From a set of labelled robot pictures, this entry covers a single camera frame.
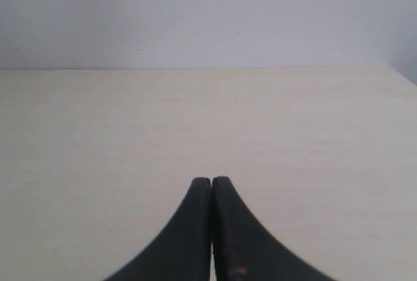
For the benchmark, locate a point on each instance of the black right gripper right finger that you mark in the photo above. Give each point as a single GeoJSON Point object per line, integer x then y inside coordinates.
{"type": "Point", "coordinates": [243, 249]}

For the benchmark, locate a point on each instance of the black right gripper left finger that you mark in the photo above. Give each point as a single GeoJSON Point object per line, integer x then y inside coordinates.
{"type": "Point", "coordinates": [182, 250]}

